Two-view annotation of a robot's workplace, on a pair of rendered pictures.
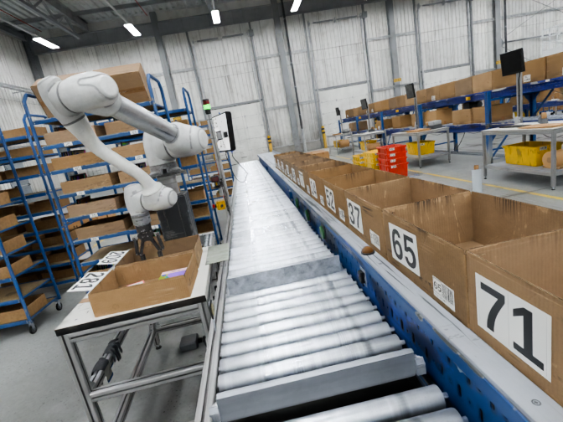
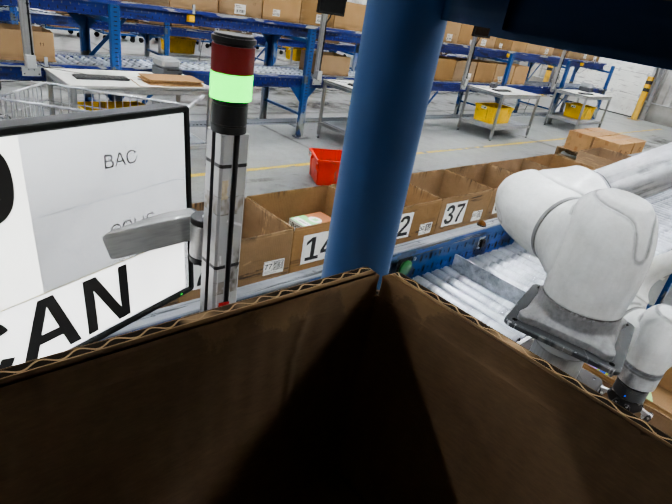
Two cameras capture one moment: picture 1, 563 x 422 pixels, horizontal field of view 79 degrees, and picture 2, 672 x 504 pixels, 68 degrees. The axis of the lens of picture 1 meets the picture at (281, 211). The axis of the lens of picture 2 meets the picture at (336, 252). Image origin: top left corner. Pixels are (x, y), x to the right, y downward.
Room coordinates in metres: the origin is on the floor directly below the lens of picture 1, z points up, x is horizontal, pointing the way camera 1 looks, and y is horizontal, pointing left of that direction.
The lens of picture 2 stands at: (3.01, 0.98, 1.71)
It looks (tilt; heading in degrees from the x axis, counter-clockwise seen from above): 26 degrees down; 229
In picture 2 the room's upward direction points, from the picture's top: 10 degrees clockwise
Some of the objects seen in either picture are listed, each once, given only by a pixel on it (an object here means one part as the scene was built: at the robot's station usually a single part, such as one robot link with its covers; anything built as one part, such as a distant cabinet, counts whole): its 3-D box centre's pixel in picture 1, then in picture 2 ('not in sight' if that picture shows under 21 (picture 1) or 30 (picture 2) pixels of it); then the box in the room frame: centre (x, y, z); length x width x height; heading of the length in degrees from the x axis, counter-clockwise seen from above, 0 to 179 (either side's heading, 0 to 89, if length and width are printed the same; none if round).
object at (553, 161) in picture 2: not in sight; (555, 176); (0.03, -0.52, 0.96); 0.39 x 0.29 x 0.17; 5
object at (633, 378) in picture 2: (141, 218); (639, 373); (1.73, 0.72, 1.02); 0.09 x 0.09 x 0.06
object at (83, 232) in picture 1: (106, 225); not in sight; (3.00, 1.57, 0.79); 0.40 x 0.30 x 0.10; 96
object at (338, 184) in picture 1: (363, 195); (382, 210); (1.58, -0.40, 0.96); 0.39 x 0.29 x 0.17; 4
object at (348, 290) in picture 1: (292, 305); (514, 286); (1.10, 0.02, 0.72); 0.52 x 0.05 x 0.05; 94
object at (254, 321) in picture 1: (295, 314); (521, 282); (1.04, 0.02, 0.72); 0.52 x 0.05 x 0.05; 94
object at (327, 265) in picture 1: (285, 277); (496, 287); (1.27, 0.03, 0.76); 0.46 x 0.01 x 0.09; 94
